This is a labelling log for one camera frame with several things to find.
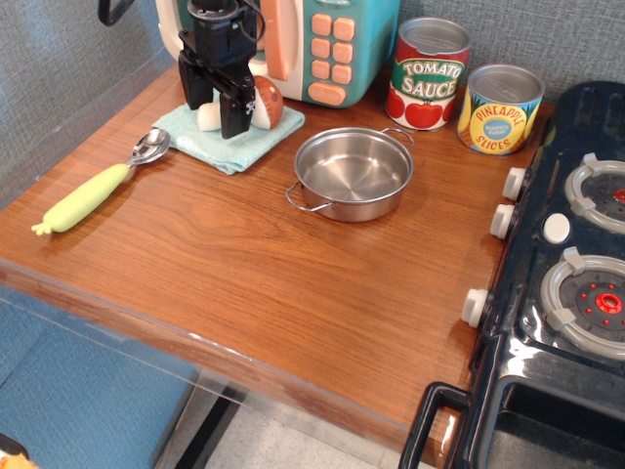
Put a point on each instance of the spoon with green handle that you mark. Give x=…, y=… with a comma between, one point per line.
x=80, y=203

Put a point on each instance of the black toy stove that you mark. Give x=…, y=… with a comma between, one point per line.
x=547, y=387

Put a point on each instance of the white stove knob middle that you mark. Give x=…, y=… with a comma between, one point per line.
x=501, y=220

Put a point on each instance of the tomato sauce can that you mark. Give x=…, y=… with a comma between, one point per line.
x=430, y=60

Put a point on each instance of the white stove knob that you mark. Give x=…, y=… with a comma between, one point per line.
x=513, y=183
x=473, y=306
x=501, y=220

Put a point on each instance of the small metal pot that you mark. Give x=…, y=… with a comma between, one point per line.
x=352, y=174

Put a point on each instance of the teal toy microwave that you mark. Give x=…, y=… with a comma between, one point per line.
x=325, y=53

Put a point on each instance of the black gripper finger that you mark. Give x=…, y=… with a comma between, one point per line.
x=236, y=108
x=197, y=88

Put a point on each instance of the light blue folded cloth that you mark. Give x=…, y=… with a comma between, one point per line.
x=230, y=156

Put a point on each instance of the plush mushroom brown cap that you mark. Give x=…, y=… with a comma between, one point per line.
x=266, y=114

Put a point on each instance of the white stove knob upper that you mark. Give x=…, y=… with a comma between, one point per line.
x=513, y=183

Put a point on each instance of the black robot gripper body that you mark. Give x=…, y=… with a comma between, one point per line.
x=223, y=39

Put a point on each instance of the white stove knob lower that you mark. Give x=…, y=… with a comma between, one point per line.
x=473, y=306

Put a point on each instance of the pineapple slices can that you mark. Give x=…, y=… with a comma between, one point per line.
x=499, y=108

